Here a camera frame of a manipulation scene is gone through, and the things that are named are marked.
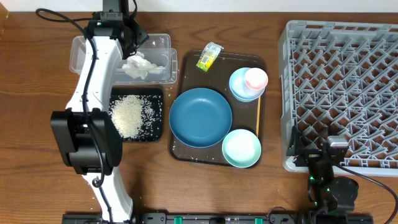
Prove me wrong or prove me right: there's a white tissue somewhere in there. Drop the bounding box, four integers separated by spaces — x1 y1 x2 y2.
122 52 165 80

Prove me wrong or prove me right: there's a wooden chopstick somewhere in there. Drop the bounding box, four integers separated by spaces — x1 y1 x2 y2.
256 96 261 137

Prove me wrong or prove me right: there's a mint green bowl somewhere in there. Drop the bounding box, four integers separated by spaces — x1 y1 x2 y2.
221 129 262 169

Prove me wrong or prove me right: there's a light blue bowl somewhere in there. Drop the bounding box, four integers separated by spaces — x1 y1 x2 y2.
229 67 266 102

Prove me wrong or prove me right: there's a pink cup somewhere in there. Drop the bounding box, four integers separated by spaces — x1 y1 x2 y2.
244 68 269 90

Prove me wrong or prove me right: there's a pile of white rice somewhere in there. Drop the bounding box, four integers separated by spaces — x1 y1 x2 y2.
110 95 155 139

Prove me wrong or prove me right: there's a dark blue plate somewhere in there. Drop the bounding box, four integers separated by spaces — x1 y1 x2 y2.
169 88 233 148

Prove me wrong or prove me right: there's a yellow green wrapper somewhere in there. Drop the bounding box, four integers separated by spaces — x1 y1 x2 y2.
196 42 224 72

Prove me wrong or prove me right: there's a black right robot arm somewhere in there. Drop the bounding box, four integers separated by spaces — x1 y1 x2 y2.
286 126 359 224

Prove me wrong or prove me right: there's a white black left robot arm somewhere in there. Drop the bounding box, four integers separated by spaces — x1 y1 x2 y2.
50 0 149 223

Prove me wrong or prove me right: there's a grey dishwasher rack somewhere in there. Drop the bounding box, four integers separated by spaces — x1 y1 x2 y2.
278 20 397 177

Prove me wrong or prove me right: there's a clear plastic bin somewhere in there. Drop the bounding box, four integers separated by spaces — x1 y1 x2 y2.
68 33 178 85

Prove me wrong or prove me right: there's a brown serving tray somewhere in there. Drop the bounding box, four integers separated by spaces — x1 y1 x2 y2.
168 50 267 167

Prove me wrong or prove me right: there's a black tray bin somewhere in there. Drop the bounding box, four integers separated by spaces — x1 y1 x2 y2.
109 87 164 142

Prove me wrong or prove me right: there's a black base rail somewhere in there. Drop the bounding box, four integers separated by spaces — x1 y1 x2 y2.
61 212 374 224

